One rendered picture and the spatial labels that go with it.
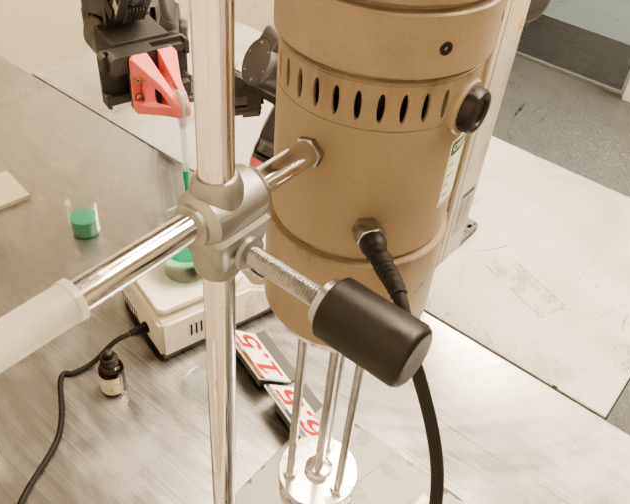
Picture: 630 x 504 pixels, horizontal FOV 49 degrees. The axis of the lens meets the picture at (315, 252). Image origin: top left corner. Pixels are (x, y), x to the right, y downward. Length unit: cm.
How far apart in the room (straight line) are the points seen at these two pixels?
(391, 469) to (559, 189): 66
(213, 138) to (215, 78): 2
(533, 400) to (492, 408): 6
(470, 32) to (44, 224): 90
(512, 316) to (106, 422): 56
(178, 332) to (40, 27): 178
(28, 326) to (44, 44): 232
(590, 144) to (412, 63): 302
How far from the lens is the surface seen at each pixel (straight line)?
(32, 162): 126
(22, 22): 249
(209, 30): 24
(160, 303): 85
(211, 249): 29
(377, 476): 81
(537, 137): 324
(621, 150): 334
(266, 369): 86
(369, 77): 30
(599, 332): 105
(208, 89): 25
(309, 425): 82
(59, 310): 25
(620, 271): 117
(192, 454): 83
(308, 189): 34
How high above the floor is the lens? 160
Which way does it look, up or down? 42 degrees down
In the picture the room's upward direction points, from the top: 6 degrees clockwise
